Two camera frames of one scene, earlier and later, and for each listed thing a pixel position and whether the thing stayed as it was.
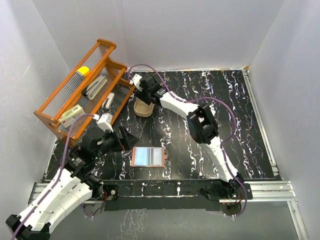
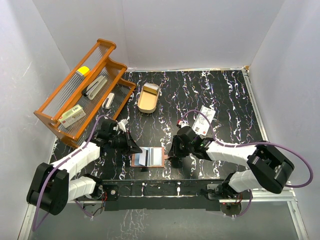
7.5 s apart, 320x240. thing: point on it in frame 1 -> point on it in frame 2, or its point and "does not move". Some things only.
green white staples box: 68,118 does not move
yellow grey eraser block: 82,70 does not move
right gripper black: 141,94 -> 174,151
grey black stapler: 93,89 does not move
